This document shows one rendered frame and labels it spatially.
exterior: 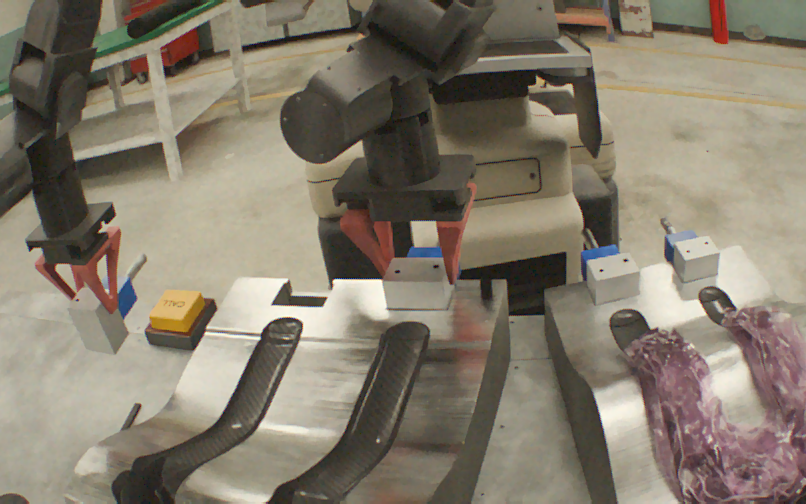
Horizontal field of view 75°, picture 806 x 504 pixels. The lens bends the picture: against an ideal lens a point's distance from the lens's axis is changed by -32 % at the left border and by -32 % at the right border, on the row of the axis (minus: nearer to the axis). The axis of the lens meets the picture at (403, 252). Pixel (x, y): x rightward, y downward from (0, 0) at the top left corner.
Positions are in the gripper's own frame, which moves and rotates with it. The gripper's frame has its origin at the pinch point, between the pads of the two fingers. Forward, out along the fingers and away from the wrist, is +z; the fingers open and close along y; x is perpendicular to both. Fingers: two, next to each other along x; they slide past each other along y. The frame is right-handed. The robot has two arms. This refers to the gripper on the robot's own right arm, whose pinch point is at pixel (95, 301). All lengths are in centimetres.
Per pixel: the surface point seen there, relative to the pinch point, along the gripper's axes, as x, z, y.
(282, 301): 12.2, 7.4, 15.6
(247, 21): 517, 70, -260
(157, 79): 236, 39, -166
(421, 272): 11.3, 3.4, 29.6
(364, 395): -0.8, 6.3, 27.6
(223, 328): 5.6, 6.0, 12.1
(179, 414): -6.7, 6.2, 12.5
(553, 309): 14.5, 9.6, 40.2
